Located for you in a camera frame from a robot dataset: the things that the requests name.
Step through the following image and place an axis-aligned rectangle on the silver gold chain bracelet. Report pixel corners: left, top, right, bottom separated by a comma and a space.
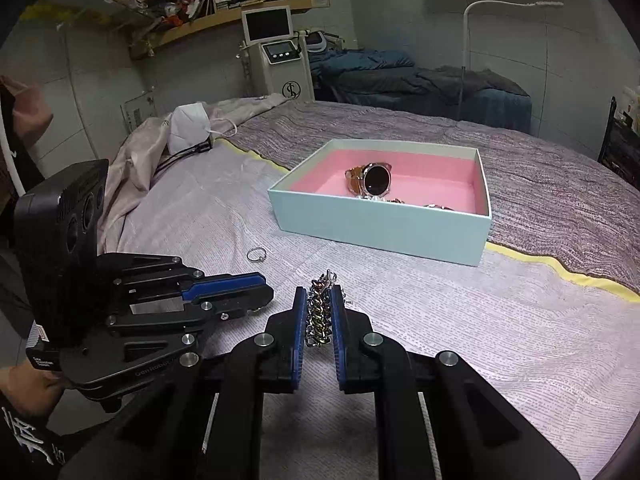
304, 268, 338, 348

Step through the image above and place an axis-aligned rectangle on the brown strap wrist watch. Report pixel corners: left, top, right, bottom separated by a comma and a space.
345, 162, 392, 198

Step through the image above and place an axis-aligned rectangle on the twisted silver bangle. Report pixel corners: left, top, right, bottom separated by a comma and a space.
423, 204, 456, 211

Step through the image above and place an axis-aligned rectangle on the person's left hand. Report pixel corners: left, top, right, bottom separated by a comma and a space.
1, 361, 67, 417

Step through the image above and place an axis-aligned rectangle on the white dotted towel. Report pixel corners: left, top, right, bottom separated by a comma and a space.
116, 143, 639, 479

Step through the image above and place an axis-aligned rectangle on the beige pink blanket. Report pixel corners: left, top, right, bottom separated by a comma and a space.
96, 93, 286, 254

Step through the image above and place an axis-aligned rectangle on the white face mask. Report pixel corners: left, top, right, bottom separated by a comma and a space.
167, 102, 238, 155

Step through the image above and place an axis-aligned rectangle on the white beauty machine with screens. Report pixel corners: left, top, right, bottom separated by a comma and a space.
241, 6, 314, 101

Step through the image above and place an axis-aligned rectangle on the mint box pink lining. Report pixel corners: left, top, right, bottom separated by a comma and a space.
268, 139, 492, 266

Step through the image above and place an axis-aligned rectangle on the purple woven bedspread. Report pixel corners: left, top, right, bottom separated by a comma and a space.
226, 98, 640, 291

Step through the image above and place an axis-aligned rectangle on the blue massage bed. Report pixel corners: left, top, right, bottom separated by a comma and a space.
309, 49, 533, 133

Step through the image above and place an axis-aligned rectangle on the black trolley rack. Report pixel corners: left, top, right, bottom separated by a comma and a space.
598, 96, 640, 190

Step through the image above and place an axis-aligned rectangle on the white floor lamp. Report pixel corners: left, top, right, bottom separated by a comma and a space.
462, 0, 564, 68

